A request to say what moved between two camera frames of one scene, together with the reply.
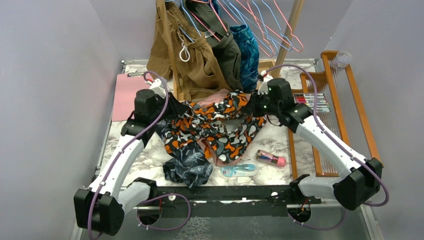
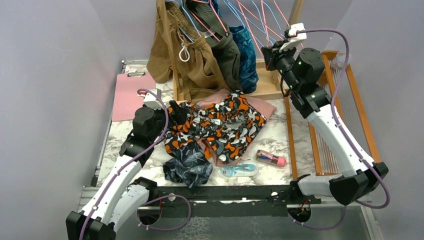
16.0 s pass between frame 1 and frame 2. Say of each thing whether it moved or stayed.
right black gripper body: moved
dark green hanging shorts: stayed
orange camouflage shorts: stayed
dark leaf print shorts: stayed
